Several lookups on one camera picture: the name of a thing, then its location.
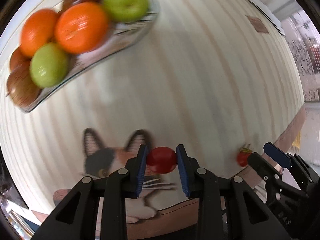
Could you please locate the large orange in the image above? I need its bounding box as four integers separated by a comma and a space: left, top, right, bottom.
20, 9, 59, 58

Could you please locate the brown mat label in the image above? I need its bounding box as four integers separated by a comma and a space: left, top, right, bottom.
246, 16, 269, 34

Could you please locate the striped cat print mat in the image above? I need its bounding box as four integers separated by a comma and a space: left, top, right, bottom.
1, 0, 304, 214

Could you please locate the brown red apple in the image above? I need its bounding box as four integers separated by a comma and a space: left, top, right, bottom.
7, 61, 42, 108

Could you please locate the oval floral ceramic plate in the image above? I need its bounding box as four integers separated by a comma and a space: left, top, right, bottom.
1, 0, 159, 113

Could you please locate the green apple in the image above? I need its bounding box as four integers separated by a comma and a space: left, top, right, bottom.
102, 0, 149, 23
30, 42, 69, 89

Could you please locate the round cherry tomato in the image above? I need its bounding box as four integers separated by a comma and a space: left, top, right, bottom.
146, 147, 177, 174

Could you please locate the white folded paper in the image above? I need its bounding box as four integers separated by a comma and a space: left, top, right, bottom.
248, 0, 285, 36

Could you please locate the small dark orange persimmon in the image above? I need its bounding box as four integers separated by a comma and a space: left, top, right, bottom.
9, 47, 29, 72

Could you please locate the small orange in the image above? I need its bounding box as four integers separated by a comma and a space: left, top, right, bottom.
54, 2, 109, 54

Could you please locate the cherry tomato with stem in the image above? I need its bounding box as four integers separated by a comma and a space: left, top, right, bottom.
236, 144, 253, 167

